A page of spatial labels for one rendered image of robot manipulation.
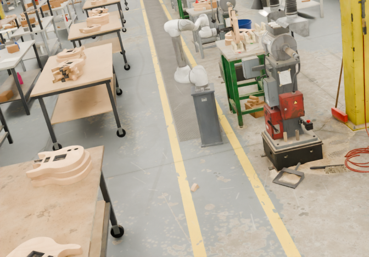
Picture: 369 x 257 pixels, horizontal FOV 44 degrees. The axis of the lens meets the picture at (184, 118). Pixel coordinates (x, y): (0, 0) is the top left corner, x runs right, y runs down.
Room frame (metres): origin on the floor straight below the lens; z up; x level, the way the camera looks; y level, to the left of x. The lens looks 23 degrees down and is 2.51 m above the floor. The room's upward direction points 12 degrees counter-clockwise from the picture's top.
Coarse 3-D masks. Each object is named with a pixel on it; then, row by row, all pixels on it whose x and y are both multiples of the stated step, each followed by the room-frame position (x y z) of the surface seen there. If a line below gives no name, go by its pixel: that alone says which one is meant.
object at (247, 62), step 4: (256, 56) 4.50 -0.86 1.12; (244, 60) 4.43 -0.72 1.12; (248, 60) 4.43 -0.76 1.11; (252, 60) 4.43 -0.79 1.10; (256, 60) 4.43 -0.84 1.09; (244, 64) 4.43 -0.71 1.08; (248, 64) 4.43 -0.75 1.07; (252, 64) 4.43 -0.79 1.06; (256, 64) 4.43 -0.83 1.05; (244, 68) 4.43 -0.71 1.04; (248, 68) 4.43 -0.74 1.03; (244, 72) 4.45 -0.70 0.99; (248, 72) 4.43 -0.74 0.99; (252, 72) 4.43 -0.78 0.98; (256, 72) 4.43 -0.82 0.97; (244, 76) 4.48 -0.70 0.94; (248, 76) 4.43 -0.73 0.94; (252, 76) 4.43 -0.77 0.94; (256, 76) 4.43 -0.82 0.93; (256, 80) 4.46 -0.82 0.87
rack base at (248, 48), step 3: (249, 39) 5.58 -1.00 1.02; (243, 42) 5.49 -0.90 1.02; (246, 42) 5.46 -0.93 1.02; (255, 42) 5.38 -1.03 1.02; (243, 45) 5.49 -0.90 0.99; (246, 45) 5.35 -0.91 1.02; (249, 45) 5.35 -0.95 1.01; (252, 45) 5.35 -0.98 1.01; (255, 45) 5.35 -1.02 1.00; (258, 45) 5.35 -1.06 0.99; (246, 48) 5.35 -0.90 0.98; (249, 48) 5.35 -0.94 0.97; (252, 48) 5.35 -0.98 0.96; (255, 48) 5.35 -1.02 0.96; (258, 48) 5.35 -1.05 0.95; (246, 51) 5.35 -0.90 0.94; (249, 51) 5.35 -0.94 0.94; (252, 51) 5.35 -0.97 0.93
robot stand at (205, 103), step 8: (192, 88) 5.10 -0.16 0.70; (200, 96) 4.92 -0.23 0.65; (208, 96) 4.91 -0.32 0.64; (200, 104) 4.92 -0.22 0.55; (208, 104) 4.91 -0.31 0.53; (200, 112) 4.92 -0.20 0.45; (208, 112) 4.91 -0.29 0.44; (216, 112) 4.93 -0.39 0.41; (200, 120) 4.92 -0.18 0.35; (208, 120) 4.92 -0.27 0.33; (216, 120) 4.92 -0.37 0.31; (200, 128) 4.94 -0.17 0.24; (208, 128) 4.92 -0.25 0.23; (216, 128) 4.91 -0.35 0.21; (200, 136) 4.96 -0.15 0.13; (208, 136) 4.92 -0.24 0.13; (216, 136) 4.91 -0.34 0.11; (208, 144) 4.91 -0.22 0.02; (216, 144) 4.90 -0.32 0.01
